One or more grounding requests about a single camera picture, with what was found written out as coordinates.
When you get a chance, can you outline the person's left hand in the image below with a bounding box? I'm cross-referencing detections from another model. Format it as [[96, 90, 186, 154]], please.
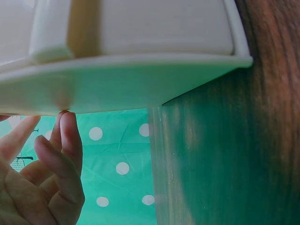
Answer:
[[0, 110, 86, 225]]

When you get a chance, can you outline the white plastic compartment tray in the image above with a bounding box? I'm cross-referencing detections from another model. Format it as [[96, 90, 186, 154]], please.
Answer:
[[0, 0, 254, 117]]

